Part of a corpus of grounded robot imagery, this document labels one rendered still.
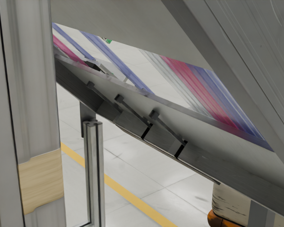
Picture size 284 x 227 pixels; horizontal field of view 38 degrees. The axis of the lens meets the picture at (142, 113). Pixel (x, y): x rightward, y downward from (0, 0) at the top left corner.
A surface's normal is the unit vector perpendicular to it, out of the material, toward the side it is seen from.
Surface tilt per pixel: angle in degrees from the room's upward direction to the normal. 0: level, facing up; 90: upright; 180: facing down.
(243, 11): 90
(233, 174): 45
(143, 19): 135
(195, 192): 0
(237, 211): 90
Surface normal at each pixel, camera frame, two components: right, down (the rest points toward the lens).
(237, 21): 0.63, 0.30
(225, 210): -0.60, 0.30
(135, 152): 0.01, -0.92
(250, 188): -0.55, -0.49
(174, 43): -0.56, 0.82
